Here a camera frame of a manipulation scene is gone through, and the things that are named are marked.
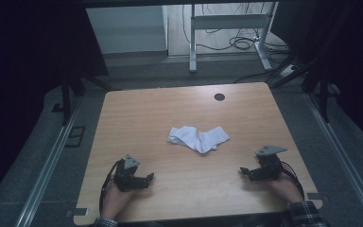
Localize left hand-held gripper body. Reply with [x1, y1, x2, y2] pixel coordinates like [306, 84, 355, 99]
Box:
[112, 153, 147, 193]

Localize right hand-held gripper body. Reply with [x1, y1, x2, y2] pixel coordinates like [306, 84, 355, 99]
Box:
[254, 145, 288, 183]

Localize white sock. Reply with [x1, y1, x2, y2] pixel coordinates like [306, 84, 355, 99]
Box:
[166, 125, 231, 154]

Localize person's left hand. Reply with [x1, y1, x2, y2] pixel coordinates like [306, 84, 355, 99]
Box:
[101, 181, 137, 220]

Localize person's right hand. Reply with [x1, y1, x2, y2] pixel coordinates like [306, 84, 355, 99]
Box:
[265, 172, 304, 205]

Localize black tripod stand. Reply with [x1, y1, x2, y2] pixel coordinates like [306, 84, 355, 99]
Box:
[51, 56, 121, 127]
[266, 53, 341, 124]

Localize white power strip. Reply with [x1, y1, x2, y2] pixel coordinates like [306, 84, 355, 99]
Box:
[278, 63, 298, 79]

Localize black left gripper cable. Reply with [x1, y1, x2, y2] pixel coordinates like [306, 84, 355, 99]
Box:
[98, 159, 125, 216]

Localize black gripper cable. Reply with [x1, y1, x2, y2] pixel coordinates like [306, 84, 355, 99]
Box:
[98, 159, 125, 216]
[280, 161, 306, 201]

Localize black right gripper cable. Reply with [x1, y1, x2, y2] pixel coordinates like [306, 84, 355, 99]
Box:
[280, 161, 306, 201]

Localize grey table bracket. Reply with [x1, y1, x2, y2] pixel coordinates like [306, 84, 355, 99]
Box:
[65, 207, 90, 218]
[306, 192, 331, 203]

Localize black square floor frame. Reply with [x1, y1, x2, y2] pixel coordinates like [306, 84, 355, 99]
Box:
[64, 126, 87, 148]

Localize aluminium floor rail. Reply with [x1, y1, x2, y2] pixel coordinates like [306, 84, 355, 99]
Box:
[13, 96, 83, 227]
[305, 93, 363, 226]

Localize black floor cables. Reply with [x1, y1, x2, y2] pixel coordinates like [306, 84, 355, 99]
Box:
[182, 3, 292, 84]

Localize pale grey wall panel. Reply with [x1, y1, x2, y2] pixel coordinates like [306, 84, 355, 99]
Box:
[85, 5, 168, 55]

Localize white metal desk frame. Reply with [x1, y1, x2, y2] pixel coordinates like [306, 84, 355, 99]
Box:
[188, 2, 279, 74]

